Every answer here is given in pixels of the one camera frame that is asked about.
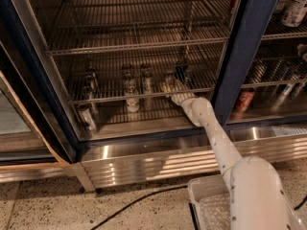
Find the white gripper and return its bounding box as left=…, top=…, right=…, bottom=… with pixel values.
left=160, top=80, right=196, bottom=106

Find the slim redbull can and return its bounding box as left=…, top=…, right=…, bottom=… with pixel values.
left=164, top=71, right=175, bottom=91

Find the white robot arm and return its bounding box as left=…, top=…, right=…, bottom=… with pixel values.
left=159, top=79, right=306, bottom=230

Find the dark blue slim can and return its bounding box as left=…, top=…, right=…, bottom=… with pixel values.
left=175, top=61, right=193, bottom=88

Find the stainless fridge base grille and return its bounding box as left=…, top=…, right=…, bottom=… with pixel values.
left=81, top=124, right=307, bottom=188

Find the red soda can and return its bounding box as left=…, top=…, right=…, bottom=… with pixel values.
left=233, top=88, right=255, bottom=119

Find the silver can front left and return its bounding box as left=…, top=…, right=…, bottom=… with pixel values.
left=77, top=104, right=97, bottom=131

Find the slim silver can right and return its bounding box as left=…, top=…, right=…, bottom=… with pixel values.
left=272, top=83, right=295, bottom=111

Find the dark blue fridge pillar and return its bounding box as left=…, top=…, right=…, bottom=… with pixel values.
left=211, top=0, right=278, bottom=126

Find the white can upper right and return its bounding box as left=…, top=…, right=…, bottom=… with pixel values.
left=281, top=0, right=307, bottom=28

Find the open glass fridge door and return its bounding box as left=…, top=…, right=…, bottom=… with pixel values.
left=0, top=0, right=77, bottom=182

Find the glass bottle with label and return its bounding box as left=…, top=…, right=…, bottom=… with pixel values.
left=122, top=64, right=140, bottom=113

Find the dark bottle at left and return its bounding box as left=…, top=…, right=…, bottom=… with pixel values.
left=83, top=67, right=98, bottom=115

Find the clear plastic bin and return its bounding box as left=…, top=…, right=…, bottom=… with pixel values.
left=188, top=172, right=306, bottom=230

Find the bubble wrap sheet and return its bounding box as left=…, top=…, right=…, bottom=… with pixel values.
left=200, top=194, right=230, bottom=230

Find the lower wire shelf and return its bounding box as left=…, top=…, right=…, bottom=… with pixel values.
left=66, top=48, right=222, bottom=106

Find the right compartment wire shelf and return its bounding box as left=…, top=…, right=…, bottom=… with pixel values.
left=243, top=44, right=307, bottom=88

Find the upper wire shelf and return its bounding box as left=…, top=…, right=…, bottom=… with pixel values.
left=46, top=0, right=231, bottom=57

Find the black floor cable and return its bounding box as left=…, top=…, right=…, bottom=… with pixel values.
left=90, top=184, right=189, bottom=230

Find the black cable at right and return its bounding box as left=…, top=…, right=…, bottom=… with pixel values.
left=294, top=194, right=307, bottom=211

